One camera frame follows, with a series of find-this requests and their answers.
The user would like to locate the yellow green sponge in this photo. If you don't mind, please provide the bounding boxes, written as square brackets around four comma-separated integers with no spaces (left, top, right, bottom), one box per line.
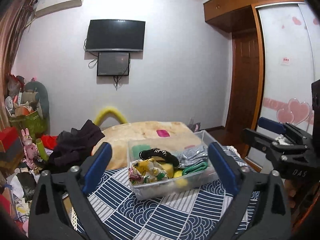
[160,161,175,179]

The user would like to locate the yellow floral fabric item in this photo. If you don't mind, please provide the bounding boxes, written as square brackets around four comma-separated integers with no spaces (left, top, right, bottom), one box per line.
[128,158,169,185]

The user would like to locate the blue white patterned tablecloth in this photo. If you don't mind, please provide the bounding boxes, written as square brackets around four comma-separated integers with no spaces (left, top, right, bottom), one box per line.
[88,168,233,239]

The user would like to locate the yellow ball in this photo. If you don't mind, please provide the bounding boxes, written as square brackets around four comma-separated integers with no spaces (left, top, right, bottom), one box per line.
[173,170,188,189]

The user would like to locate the white air conditioner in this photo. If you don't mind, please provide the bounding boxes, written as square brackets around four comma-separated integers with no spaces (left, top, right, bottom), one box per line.
[35,0,82,18]

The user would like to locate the brown wooden door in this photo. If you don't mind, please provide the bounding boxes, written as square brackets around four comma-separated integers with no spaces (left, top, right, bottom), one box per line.
[226,31,259,133]

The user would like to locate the small black wall monitor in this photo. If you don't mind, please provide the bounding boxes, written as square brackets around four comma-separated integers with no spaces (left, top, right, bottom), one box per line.
[97,51,131,76]

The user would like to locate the wall-mounted black television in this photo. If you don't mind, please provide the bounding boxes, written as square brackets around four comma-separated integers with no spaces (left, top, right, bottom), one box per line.
[85,19,145,52]

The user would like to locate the white wardrobe with hearts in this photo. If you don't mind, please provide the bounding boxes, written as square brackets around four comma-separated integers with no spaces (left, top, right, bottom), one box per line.
[243,2,320,173]

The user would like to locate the pink rabbit toy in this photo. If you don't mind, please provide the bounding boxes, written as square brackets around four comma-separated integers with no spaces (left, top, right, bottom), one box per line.
[21,128,38,169]

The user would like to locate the yellow curved tube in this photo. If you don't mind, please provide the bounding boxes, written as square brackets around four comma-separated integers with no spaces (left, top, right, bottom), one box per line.
[93,107,128,126]

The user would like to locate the black clothing pile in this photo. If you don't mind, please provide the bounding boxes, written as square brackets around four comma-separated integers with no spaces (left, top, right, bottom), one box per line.
[44,120,105,174]

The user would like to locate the wooden overhead cabinet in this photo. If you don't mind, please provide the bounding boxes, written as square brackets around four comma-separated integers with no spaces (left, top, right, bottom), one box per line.
[204,0,303,33]

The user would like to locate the beige floral blanket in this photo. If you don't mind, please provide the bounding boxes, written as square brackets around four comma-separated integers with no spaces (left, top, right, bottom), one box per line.
[92,121,202,170]

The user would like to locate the red and black box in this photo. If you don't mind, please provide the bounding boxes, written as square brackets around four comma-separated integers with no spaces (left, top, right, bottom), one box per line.
[0,127,23,162]

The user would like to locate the clear plastic storage box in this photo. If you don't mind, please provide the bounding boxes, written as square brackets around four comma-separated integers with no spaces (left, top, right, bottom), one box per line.
[127,131,217,200]

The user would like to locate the grey green plush cushion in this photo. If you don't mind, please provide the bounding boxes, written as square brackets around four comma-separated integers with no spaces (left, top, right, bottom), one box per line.
[25,81,49,119]

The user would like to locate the silver grey cloth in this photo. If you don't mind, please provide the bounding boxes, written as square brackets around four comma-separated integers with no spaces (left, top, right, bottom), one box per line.
[175,145,208,169]

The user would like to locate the striped brown curtain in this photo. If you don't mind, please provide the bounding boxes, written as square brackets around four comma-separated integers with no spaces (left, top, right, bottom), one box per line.
[1,0,37,130]

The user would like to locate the grey bag on floor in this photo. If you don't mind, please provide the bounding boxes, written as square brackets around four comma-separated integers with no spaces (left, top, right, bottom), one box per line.
[189,122,201,133]

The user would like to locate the black chain-pattern pouch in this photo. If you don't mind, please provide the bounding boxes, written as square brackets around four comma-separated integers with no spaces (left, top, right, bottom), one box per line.
[140,148,180,167]

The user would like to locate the green box of clutter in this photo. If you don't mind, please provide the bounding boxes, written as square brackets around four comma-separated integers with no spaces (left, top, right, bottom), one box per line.
[9,111,48,137]

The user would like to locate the green knitted cloth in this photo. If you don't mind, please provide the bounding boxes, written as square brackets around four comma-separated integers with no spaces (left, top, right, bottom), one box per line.
[182,161,208,176]

